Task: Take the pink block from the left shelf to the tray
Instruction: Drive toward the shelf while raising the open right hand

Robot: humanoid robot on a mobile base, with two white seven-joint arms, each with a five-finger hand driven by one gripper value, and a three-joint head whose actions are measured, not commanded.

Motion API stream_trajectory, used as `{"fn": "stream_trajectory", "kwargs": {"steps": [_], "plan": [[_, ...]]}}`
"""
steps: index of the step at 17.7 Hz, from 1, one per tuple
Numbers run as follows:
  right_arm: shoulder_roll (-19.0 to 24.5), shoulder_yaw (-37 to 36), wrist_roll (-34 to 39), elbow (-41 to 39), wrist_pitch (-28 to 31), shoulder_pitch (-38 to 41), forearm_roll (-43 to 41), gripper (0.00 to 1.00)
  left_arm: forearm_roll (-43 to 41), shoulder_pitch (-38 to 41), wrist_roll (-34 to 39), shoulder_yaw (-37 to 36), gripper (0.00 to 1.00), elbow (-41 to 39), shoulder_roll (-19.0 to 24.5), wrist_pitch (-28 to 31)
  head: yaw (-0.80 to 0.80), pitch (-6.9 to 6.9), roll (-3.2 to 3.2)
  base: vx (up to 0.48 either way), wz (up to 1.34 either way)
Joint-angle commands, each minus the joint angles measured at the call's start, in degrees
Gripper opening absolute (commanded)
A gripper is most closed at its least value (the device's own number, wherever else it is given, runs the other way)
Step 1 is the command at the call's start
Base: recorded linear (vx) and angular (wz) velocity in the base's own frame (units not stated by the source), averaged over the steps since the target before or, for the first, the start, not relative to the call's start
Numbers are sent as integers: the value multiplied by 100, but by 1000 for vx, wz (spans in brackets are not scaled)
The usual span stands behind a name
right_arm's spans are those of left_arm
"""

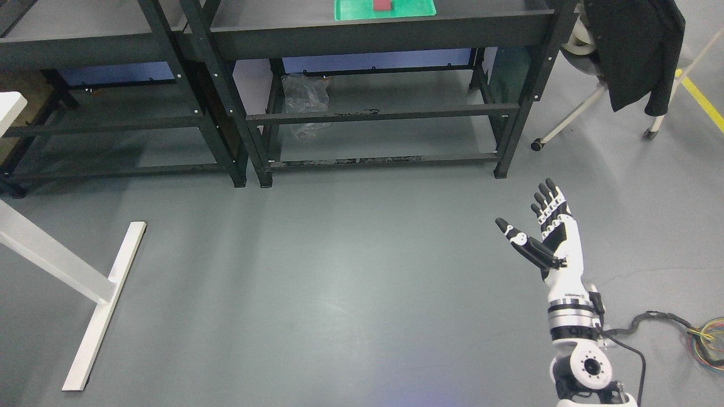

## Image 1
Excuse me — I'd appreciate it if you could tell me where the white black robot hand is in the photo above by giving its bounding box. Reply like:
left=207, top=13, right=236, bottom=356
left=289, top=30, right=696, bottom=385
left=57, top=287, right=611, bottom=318
left=495, top=178, right=586, bottom=301

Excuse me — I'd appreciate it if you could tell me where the pink foam block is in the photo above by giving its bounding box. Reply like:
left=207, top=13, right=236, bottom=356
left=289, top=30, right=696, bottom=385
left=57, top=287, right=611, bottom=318
left=372, top=0, right=393, bottom=11

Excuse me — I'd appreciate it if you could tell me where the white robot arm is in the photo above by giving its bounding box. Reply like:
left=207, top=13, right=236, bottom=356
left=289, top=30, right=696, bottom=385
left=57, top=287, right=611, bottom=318
left=548, top=282, right=639, bottom=406

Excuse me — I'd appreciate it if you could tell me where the black metal shelf right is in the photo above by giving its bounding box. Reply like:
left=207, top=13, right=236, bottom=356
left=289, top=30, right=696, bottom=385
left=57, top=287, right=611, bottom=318
left=181, top=1, right=576, bottom=188

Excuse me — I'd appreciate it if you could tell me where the black metal shelf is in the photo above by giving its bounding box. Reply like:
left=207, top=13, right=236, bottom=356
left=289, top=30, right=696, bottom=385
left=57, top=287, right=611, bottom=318
left=181, top=1, right=576, bottom=188
left=2, top=1, right=248, bottom=198

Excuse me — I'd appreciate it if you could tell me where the green plastic tray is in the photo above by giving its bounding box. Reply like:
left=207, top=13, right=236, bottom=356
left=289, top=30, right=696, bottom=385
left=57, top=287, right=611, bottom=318
left=334, top=1, right=437, bottom=21

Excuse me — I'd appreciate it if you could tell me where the black metal shelf left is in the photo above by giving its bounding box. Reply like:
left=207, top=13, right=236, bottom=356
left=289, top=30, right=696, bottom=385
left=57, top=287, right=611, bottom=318
left=2, top=1, right=248, bottom=198

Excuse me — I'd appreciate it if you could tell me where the white rolling chair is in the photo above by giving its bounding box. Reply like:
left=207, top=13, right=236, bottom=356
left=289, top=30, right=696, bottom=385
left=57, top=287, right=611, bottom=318
left=531, top=1, right=722, bottom=151

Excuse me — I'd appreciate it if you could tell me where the black jacket on chair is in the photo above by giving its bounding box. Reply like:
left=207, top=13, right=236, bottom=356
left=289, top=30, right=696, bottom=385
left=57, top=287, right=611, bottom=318
left=584, top=1, right=686, bottom=118

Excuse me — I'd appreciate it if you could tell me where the clear plastic bag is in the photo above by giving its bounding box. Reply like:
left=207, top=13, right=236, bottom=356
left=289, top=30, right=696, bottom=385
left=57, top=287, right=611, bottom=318
left=282, top=73, right=331, bottom=142

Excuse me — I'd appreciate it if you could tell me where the white table leg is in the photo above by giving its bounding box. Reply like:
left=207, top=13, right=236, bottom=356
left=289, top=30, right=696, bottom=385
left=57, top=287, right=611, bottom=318
left=1, top=202, right=148, bottom=392

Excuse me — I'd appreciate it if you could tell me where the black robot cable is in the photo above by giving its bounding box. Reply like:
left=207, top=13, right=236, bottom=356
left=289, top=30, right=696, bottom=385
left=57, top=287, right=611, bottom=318
left=601, top=311, right=692, bottom=403

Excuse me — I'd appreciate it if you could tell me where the coiled coloured cable bundle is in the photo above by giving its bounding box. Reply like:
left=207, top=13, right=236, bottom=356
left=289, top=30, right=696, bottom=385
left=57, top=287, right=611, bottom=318
left=687, top=317, right=724, bottom=376

